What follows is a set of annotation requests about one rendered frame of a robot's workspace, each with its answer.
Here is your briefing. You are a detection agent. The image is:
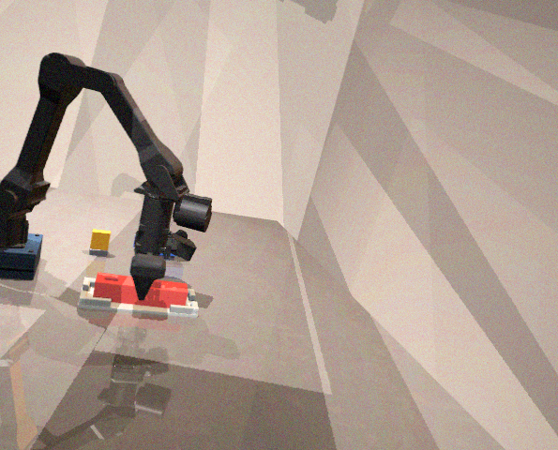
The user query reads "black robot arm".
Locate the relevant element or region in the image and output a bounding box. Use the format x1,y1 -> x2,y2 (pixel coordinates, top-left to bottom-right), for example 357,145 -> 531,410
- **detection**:
0,52 -> 212,262

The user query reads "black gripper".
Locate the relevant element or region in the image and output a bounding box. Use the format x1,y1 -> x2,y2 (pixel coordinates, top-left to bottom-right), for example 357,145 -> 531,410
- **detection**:
130,217 -> 171,300

